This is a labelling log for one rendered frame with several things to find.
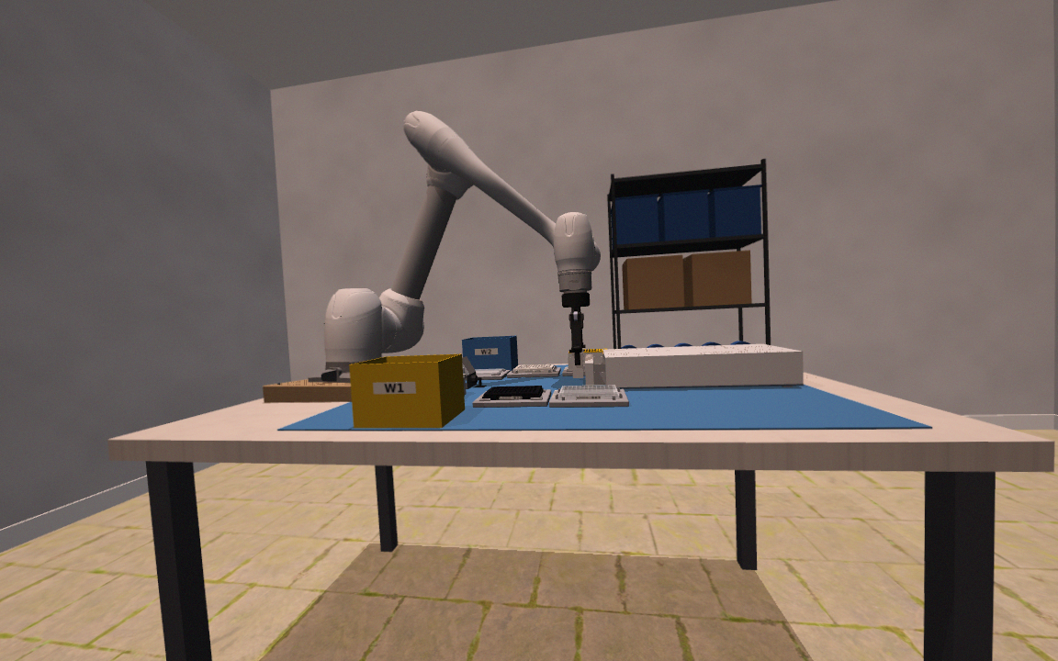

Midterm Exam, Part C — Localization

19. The blue bench mat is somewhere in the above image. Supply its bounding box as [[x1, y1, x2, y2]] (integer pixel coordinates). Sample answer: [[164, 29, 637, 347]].
[[277, 364, 933, 432]]

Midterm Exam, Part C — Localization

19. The yellow open-top bin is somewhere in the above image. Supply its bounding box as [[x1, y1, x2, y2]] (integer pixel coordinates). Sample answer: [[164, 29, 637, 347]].
[[349, 354, 466, 428]]

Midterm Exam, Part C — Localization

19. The black assay plate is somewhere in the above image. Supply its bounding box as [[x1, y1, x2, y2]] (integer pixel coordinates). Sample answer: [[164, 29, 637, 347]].
[[482, 386, 544, 400]]

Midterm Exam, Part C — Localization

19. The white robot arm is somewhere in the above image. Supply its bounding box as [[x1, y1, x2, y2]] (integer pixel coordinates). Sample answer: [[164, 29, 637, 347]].
[[308, 111, 601, 383]]

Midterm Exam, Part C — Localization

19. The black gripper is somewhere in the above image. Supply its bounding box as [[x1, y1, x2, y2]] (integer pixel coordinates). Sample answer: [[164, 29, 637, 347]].
[[562, 293, 590, 378]]

